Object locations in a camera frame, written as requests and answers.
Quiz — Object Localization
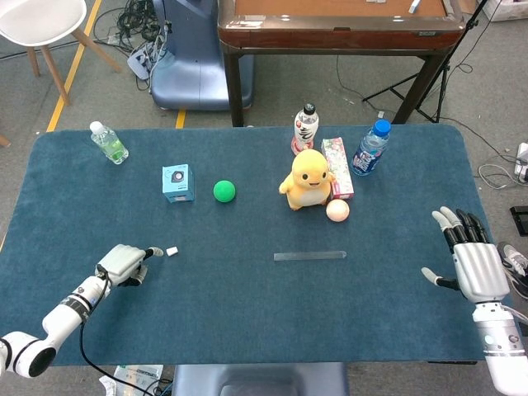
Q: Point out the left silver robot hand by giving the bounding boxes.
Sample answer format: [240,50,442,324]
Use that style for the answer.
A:
[95,243,165,288]

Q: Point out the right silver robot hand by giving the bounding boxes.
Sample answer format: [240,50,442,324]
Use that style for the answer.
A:
[420,205,511,306]

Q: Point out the glass test tube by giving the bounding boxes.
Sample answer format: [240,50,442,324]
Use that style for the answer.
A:
[273,250,347,262]

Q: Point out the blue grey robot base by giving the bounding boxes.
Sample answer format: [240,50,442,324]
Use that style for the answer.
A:
[150,0,255,111]

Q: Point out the grey sneaker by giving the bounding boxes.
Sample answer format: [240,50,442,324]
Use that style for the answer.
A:
[496,241,528,299]

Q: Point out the black flat device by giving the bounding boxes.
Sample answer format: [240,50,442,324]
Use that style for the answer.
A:
[509,205,528,237]

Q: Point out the light blue speaker box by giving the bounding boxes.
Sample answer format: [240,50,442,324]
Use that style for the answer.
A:
[161,163,196,204]

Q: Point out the clear bottle green label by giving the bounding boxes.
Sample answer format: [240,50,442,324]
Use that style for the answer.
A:
[89,120,130,165]

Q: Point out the green ball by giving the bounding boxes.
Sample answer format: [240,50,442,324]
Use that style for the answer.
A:
[212,180,237,204]

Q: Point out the blue table mat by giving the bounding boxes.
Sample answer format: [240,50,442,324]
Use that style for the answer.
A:
[0,125,523,367]

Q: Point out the peach ball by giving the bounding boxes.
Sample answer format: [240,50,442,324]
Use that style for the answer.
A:
[325,199,351,224]

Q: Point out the blue sports drink bottle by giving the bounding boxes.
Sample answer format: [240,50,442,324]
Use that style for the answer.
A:
[351,119,392,177]

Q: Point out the pink floral carton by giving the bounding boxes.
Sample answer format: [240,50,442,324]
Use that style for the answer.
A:
[321,137,356,201]

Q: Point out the blue robot torso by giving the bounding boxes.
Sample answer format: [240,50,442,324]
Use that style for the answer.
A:
[171,362,351,396]

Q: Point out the black tripod stand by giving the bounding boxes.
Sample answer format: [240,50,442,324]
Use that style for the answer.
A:
[362,0,490,125]

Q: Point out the yellow plush toy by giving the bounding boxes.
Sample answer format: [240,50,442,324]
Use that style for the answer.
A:
[278,148,336,212]

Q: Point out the white power strip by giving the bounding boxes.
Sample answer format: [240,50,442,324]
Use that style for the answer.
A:
[126,45,166,82]

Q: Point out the white red drink bottle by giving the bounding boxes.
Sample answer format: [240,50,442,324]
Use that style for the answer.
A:
[290,103,320,156]

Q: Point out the white chair wooden legs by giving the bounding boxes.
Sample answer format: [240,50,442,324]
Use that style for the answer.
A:
[0,0,123,106]

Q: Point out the cardboard box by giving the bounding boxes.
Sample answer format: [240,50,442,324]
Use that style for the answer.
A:
[482,0,528,22]

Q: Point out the brown mahjong table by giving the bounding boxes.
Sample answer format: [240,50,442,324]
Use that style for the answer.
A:
[217,0,467,128]

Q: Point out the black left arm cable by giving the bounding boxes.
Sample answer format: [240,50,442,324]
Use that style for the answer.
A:
[78,263,166,396]

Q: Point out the grey floor cable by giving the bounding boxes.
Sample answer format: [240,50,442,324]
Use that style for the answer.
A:
[478,163,521,190]

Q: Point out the white wall adapter strip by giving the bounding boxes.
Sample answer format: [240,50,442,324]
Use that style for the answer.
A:
[513,142,528,185]

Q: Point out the black cable bundle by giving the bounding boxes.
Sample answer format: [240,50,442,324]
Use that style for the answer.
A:
[93,0,170,90]

